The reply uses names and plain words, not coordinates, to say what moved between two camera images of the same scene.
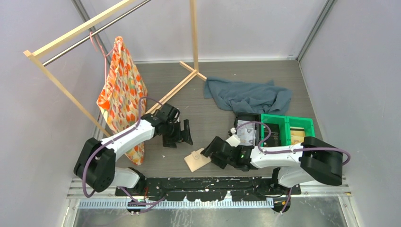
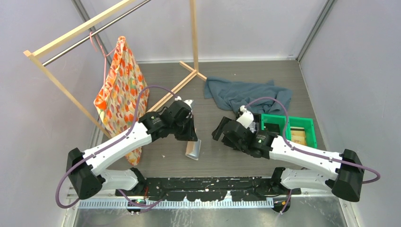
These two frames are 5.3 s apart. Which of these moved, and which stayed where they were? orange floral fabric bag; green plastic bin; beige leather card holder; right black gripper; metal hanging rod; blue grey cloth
Moved: right black gripper; beige leather card holder
Stayed: orange floral fabric bag; green plastic bin; blue grey cloth; metal hanging rod
